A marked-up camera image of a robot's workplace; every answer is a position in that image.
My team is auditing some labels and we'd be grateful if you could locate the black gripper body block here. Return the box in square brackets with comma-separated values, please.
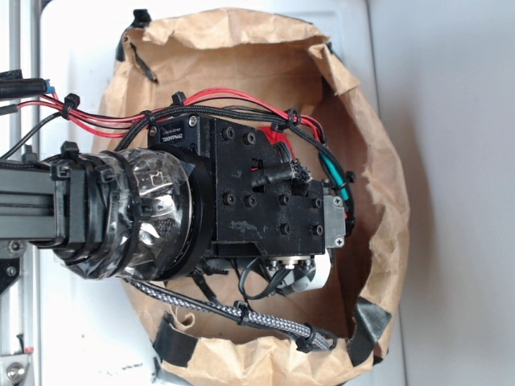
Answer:
[148, 113, 346, 257]

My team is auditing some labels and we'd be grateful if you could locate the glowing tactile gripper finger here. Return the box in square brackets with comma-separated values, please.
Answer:
[266, 253, 332, 296]

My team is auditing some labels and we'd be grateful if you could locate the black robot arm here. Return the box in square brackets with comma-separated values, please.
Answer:
[1, 113, 355, 296]

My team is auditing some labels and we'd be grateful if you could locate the brown paper bag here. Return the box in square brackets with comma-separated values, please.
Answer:
[97, 8, 410, 385]

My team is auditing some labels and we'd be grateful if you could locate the grey braided cable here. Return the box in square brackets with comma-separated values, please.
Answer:
[128, 279, 339, 355]

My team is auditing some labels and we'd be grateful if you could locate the green wire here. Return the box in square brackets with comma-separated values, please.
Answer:
[317, 154, 352, 202]

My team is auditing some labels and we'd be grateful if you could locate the red and black wire bundle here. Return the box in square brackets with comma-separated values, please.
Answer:
[0, 78, 355, 170]

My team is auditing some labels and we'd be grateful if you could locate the aluminium extrusion rail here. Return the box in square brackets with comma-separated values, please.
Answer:
[1, 1, 39, 385]

